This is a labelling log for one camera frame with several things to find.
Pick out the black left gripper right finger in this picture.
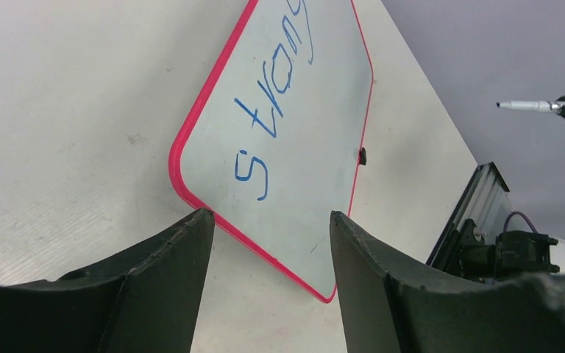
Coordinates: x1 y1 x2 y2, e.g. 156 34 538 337
330 211 565 352

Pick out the aluminium frame rail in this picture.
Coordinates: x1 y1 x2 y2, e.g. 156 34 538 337
426 163 513 276

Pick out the blue white whiteboard marker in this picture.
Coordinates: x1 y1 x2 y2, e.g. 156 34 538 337
496 101 565 114

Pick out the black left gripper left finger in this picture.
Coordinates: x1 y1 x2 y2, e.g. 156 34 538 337
0 209 215 352

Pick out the pink framed whiteboard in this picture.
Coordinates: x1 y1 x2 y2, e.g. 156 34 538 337
168 1 374 303

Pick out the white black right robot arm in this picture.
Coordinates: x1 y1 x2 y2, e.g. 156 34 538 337
433 163 565 283

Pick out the black right whiteboard foot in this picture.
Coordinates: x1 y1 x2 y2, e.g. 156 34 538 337
358 147 367 165

